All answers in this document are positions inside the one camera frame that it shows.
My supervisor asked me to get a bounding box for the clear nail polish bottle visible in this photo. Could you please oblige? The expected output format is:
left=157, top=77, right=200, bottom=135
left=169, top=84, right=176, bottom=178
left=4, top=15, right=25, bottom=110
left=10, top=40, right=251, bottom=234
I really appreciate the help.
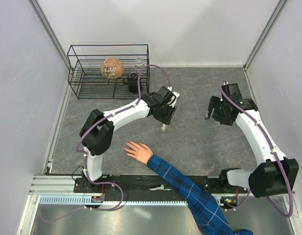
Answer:
left=161, top=124, right=168, bottom=131

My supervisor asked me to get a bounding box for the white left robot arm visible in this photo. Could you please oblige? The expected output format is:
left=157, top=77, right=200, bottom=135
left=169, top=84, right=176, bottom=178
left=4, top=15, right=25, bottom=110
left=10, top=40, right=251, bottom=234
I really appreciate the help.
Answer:
left=76, top=87, right=180, bottom=192

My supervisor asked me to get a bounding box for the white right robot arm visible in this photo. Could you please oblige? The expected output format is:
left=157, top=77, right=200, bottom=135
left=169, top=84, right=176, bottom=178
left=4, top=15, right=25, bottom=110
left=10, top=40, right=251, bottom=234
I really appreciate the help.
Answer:
left=205, top=81, right=299, bottom=198

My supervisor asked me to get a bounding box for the blue plaid sleeve forearm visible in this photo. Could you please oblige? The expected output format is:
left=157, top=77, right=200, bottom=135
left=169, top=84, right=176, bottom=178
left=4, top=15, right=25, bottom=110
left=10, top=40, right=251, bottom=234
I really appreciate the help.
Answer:
left=147, top=155, right=253, bottom=235

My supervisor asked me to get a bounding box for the person's hand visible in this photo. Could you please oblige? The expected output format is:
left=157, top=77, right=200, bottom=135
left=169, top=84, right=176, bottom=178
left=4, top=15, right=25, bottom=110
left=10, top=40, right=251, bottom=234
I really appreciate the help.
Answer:
left=124, top=141, right=153, bottom=165

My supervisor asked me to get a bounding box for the black mug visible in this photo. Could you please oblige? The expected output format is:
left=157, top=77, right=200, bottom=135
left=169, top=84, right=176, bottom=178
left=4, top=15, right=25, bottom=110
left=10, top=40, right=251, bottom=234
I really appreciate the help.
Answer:
left=122, top=72, right=142, bottom=94

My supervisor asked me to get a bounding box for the clear drinking glass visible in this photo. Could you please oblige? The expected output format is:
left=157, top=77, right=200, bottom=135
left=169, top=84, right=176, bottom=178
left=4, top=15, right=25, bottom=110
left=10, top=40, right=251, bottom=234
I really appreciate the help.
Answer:
left=135, top=58, right=144, bottom=73

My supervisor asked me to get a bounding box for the brown ceramic bowl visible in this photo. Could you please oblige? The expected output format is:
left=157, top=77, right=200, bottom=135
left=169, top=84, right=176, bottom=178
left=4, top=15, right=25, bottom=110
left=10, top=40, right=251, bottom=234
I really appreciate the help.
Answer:
left=101, top=58, right=124, bottom=79

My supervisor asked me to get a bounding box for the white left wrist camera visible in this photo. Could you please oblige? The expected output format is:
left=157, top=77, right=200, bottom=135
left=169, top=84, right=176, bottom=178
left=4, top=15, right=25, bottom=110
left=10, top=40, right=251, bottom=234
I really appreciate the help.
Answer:
left=168, top=86, right=180, bottom=107

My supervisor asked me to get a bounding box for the black wire rack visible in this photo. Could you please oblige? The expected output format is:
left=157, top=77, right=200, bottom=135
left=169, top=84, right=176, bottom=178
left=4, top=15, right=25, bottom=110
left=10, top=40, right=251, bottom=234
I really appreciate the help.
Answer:
left=67, top=44, right=150, bottom=99

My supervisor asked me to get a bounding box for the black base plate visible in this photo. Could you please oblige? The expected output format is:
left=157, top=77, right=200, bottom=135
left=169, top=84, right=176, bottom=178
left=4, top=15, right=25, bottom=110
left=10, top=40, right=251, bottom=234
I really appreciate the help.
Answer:
left=73, top=175, right=247, bottom=201

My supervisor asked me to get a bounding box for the grey cable duct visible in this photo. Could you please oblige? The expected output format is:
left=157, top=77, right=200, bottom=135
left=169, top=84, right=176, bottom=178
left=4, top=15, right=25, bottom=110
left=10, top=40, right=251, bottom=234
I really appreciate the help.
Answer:
left=40, top=195, right=187, bottom=206

